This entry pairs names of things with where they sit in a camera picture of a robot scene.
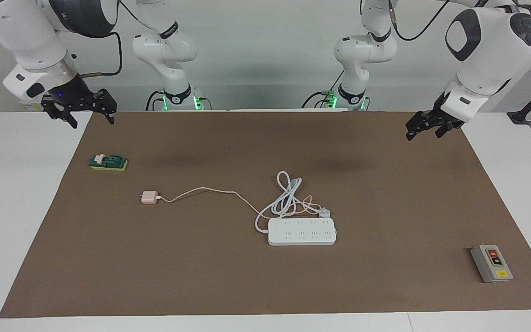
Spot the white power strip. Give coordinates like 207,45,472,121
267,218,338,246

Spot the grey push button box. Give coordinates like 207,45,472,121
470,244,514,284

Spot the brown table mat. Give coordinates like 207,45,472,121
0,111,531,319

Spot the black arm base cable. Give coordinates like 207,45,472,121
301,69,342,110
145,89,167,111

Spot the green knife switch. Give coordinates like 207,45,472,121
88,153,129,172

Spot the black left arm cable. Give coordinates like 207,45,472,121
388,0,451,42

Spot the white power strip cable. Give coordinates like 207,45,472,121
254,171,333,234

